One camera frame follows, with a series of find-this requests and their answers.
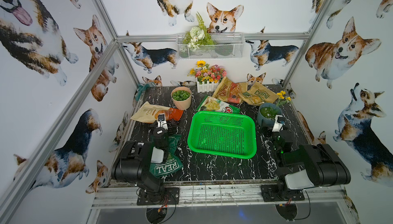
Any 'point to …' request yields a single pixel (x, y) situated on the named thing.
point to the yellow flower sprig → (282, 100)
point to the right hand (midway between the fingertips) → (276, 118)
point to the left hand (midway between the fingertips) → (163, 116)
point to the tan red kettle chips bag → (228, 91)
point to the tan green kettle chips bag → (258, 94)
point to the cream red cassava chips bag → (149, 113)
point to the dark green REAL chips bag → (172, 162)
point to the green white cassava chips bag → (211, 103)
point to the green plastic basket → (226, 134)
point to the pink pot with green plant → (181, 97)
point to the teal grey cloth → (145, 93)
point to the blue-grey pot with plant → (266, 113)
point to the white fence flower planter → (203, 87)
